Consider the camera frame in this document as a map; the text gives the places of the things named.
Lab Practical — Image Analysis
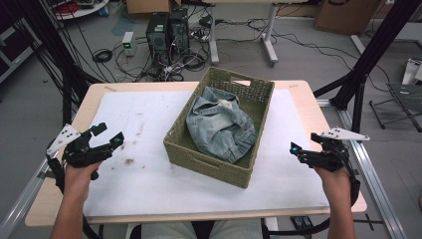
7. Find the white power supply box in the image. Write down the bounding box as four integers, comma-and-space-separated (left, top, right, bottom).
121, 31, 137, 57

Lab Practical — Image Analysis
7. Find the white desk frame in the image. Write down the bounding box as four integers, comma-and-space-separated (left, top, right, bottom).
202, 0, 310, 69

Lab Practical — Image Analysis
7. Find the coil of black cable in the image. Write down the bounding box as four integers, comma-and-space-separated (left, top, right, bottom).
92, 48, 113, 64

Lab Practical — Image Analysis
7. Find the long black floor cable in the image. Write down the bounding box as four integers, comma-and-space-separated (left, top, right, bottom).
215, 18, 391, 94

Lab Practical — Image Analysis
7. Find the person's right hand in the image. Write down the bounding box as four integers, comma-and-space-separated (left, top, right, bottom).
313, 164, 352, 205

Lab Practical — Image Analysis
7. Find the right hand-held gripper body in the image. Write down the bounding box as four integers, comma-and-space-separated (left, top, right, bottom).
298, 126, 370, 173

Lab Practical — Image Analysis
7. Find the right hand-held gripper black cable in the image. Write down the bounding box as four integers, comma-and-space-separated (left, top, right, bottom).
265, 145, 362, 237

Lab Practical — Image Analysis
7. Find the white plastic object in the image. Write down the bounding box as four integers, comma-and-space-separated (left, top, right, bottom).
401, 58, 422, 86

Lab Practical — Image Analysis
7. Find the black metal stand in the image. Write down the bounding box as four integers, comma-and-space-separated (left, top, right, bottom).
313, 0, 422, 134
13, 0, 104, 125

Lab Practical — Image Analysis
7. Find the person's leg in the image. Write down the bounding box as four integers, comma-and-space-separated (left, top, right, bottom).
210, 218, 265, 239
140, 219, 197, 239

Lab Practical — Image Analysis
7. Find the black computer tower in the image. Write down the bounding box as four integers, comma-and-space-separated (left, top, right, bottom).
145, 13, 170, 55
168, 8, 190, 52

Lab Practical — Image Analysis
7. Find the person's left leg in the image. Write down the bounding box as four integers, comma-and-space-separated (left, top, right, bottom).
140, 219, 197, 239

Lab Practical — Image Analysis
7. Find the person's left hand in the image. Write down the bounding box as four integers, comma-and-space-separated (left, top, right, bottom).
63, 161, 103, 200

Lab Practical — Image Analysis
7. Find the round white table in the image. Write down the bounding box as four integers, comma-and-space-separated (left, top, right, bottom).
43, 0, 110, 21

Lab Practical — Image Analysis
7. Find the tangle of floor cables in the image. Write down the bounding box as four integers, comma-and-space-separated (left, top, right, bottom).
113, 19, 213, 83

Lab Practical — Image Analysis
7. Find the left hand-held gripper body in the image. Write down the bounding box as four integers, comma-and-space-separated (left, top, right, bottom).
46, 123, 114, 169

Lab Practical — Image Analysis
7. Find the aluminium rail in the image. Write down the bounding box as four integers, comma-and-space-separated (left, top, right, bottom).
316, 99, 408, 239
0, 158, 51, 239

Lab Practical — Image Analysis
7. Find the white foam mat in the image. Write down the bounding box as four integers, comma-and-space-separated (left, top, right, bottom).
83, 89, 330, 218

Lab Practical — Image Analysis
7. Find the person's right leg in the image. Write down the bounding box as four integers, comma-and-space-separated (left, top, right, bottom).
210, 218, 265, 239

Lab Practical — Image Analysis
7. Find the green woven basket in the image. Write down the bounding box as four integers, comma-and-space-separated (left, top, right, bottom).
162, 66, 276, 189

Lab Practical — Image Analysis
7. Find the dark shelf unit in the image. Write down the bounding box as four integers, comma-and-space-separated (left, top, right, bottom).
0, 19, 35, 84

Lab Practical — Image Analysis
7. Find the light blue denim skirt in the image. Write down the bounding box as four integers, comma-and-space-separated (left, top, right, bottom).
185, 86, 259, 164

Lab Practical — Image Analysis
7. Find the large cardboard box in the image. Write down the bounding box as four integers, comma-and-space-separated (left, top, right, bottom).
314, 0, 382, 36

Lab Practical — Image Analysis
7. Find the small cardboard box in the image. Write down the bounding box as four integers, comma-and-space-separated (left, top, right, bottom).
125, 0, 182, 15

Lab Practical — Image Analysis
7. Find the black folding stand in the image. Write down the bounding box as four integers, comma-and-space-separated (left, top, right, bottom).
368, 83, 422, 133

